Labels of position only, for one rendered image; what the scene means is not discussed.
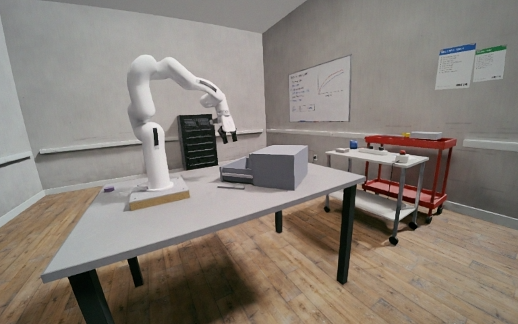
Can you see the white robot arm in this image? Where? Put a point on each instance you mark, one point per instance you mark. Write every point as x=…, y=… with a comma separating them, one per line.
x=141, y=110

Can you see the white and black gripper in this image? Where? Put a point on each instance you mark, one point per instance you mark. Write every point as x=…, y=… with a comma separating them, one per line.
x=226, y=125

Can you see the grey cabinet with drawers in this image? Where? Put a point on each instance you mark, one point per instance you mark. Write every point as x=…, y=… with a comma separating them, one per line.
x=276, y=166

